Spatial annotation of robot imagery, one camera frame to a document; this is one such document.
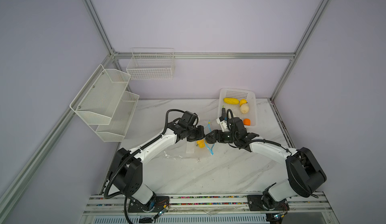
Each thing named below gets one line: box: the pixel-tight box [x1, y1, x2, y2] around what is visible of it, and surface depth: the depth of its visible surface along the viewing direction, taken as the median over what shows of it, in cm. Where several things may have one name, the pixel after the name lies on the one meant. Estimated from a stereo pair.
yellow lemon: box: [239, 98, 248, 107], surface depth 116 cm
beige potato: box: [239, 102, 250, 115], surface depth 110 cm
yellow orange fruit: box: [196, 139, 206, 149], surface depth 88 cm
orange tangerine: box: [243, 118, 251, 126], surface depth 103 cm
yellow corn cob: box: [223, 97, 240, 105], surface depth 117 cm
